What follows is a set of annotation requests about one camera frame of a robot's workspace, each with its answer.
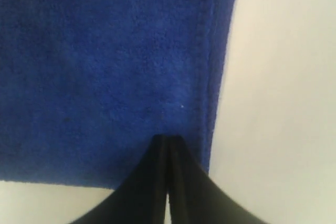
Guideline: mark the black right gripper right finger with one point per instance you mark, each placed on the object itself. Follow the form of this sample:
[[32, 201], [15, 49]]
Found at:
[[194, 198]]

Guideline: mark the blue towel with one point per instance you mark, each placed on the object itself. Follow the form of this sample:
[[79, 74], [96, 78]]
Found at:
[[85, 84]]

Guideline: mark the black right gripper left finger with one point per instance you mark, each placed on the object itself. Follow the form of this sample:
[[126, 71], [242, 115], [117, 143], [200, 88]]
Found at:
[[141, 198]]

